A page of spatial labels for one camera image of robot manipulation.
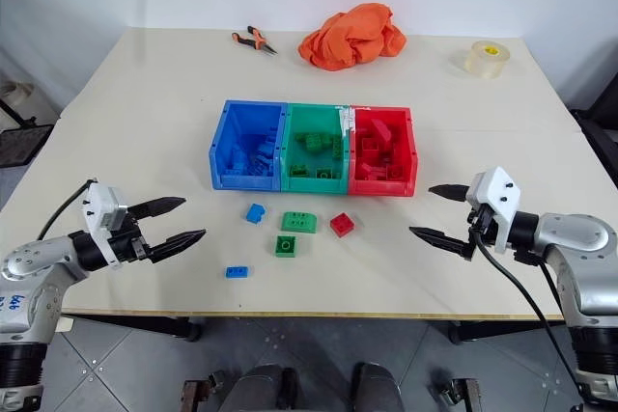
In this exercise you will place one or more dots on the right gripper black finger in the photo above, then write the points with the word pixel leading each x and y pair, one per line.
pixel 451 191
pixel 441 239

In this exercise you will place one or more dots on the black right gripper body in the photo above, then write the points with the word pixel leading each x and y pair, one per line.
pixel 484 226

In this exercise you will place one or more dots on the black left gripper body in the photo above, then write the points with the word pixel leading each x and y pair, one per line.
pixel 129 243

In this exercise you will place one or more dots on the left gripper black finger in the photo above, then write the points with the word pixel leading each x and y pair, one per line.
pixel 159 206
pixel 178 242

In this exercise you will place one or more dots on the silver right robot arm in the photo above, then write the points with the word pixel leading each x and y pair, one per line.
pixel 574 243

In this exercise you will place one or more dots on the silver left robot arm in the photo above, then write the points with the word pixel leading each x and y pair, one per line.
pixel 29 265

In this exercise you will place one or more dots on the red plastic storage bin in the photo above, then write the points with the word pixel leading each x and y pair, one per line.
pixel 408 151

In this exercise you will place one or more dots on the red small toy brick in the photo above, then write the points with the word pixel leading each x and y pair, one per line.
pixel 395 172

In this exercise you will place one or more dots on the blue flat two-stud brick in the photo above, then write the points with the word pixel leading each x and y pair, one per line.
pixel 238 272

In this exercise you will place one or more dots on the blue sloped toy brick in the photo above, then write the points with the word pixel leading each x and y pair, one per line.
pixel 255 214

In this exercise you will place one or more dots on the black table base bar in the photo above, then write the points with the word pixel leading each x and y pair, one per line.
pixel 502 330
pixel 145 325

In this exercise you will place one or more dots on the red long toy brick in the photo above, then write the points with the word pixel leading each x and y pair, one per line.
pixel 369 173

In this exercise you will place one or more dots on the red hollow toy brick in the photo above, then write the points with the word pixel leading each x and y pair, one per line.
pixel 371 147

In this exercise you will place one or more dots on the red sloped toy brick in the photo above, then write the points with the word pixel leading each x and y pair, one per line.
pixel 381 131

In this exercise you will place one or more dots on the blue plastic storage bin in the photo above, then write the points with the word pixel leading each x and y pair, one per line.
pixel 227 142

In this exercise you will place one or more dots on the red square toy brick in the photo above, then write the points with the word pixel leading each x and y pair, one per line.
pixel 342 225

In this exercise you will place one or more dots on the white paper tag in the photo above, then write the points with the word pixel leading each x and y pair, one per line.
pixel 64 325

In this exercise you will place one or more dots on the green square toy brick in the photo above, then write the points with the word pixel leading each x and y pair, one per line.
pixel 285 245

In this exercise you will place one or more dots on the green wide curved brick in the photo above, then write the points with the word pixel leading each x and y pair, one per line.
pixel 299 222

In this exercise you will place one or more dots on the clear tape roll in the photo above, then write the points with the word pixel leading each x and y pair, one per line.
pixel 485 62

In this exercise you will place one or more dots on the green stacked toy bricks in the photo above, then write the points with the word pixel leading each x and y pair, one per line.
pixel 316 143

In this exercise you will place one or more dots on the black mesh panel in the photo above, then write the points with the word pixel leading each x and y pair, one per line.
pixel 21 144

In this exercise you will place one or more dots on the green plastic storage bin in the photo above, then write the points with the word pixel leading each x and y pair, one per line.
pixel 309 115

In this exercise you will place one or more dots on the dark rounded shape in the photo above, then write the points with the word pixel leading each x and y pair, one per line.
pixel 263 390
pixel 376 390

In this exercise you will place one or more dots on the black stand rod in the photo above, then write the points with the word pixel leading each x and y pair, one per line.
pixel 17 115

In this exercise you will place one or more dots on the crumpled orange cloth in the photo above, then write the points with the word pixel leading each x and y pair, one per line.
pixel 352 38

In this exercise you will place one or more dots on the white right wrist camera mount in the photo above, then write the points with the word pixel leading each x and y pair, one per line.
pixel 497 192

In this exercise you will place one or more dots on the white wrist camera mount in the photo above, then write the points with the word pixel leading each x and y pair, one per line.
pixel 99 204
pixel 497 192

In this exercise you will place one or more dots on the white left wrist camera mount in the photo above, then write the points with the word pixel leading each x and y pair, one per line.
pixel 99 204

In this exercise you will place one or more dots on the brown caster bracket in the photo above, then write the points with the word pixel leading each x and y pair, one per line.
pixel 461 395
pixel 198 392

